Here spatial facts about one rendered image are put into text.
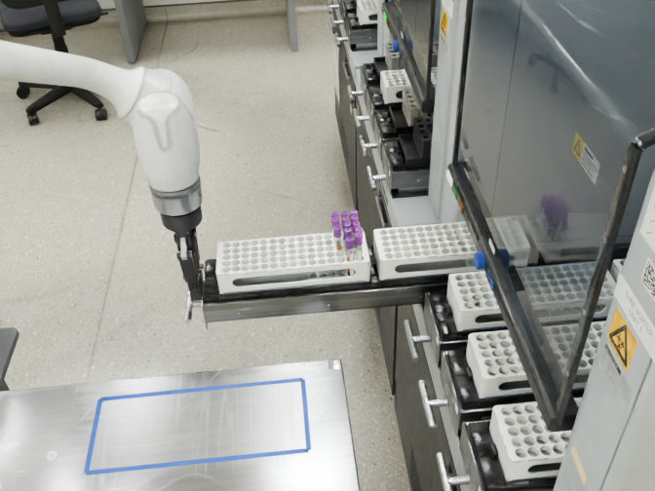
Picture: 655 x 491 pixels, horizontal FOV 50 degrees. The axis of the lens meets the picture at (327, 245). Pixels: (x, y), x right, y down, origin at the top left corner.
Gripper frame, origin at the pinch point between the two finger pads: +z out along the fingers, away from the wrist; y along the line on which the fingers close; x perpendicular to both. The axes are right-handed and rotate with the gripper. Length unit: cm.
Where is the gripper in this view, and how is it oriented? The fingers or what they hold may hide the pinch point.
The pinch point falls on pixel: (196, 285)
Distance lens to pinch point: 143.6
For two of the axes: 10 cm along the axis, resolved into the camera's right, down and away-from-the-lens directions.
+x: -10.0, 0.8, -0.5
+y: -0.9, -6.3, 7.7
